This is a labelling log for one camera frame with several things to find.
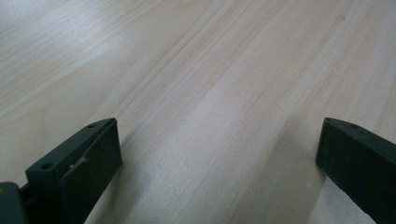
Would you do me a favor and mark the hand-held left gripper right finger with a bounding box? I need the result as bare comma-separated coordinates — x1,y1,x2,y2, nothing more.
315,117,396,224

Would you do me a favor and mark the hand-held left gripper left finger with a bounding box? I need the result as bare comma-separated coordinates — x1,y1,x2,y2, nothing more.
19,117,123,224

